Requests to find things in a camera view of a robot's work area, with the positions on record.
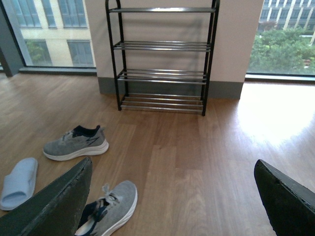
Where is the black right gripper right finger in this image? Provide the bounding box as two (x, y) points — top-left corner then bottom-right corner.
(254, 159), (315, 236)

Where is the black metal shoe rack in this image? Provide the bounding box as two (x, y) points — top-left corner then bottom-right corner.
(105, 0), (220, 116)

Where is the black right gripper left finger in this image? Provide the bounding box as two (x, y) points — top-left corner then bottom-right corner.
(0, 157), (93, 236)

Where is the grey knit sneaker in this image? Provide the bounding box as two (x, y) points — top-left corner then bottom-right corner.
(43, 125), (109, 161)
(75, 180), (138, 236)

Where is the light blue slipper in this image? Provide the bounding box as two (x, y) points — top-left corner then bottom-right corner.
(0, 157), (38, 211)

